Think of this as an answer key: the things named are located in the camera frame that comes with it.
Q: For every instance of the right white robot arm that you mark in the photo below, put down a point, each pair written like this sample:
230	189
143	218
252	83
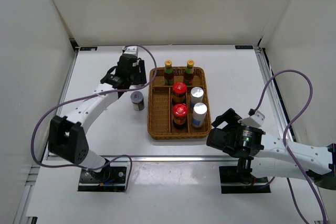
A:
260	155

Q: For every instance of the black corner label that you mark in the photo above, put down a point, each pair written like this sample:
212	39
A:
244	47
88	48

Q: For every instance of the right black corner label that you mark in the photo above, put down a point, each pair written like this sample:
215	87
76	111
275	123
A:
244	47

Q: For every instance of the brown wicker divided basket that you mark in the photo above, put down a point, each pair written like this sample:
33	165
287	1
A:
160	109

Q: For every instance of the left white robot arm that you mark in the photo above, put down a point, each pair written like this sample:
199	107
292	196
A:
67	134

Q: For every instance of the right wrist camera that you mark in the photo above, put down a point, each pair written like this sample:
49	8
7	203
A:
255	119

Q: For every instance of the grey-lid spice jar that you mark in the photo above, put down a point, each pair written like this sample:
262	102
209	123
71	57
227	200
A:
137	100

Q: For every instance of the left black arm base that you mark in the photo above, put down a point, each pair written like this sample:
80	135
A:
114	181

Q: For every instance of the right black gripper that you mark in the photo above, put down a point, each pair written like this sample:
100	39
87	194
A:
230	117

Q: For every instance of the yellow-cap sauce bottle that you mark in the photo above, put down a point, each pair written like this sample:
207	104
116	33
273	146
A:
189	73
168	73

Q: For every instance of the red-lid sauce jar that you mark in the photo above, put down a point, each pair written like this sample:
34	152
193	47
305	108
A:
180	113
179	90

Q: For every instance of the silver-cap white bottle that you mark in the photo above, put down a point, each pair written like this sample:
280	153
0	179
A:
199	114
196	96

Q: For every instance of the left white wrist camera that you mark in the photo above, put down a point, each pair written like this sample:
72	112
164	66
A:
131	50

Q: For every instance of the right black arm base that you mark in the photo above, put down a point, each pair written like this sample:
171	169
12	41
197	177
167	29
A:
232	183

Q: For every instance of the left black corner label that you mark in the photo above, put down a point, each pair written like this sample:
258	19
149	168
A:
88	48

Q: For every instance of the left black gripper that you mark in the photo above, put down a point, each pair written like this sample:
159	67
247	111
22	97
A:
141	76

